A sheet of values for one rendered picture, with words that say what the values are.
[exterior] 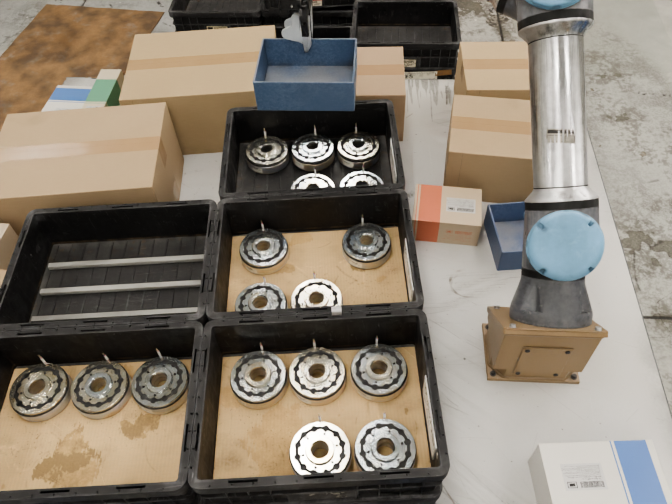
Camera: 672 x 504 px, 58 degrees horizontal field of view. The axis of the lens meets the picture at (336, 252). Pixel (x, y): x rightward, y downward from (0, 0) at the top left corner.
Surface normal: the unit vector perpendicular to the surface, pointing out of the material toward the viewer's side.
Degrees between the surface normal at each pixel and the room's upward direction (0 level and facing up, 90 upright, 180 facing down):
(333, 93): 91
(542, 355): 90
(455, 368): 0
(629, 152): 0
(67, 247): 0
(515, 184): 90
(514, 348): 90
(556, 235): 54
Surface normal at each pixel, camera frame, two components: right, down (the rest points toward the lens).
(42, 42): -0.04, -0.62
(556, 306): -0.17, -0.18
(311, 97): -0.06, 0.79
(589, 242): -0.25, 0.25
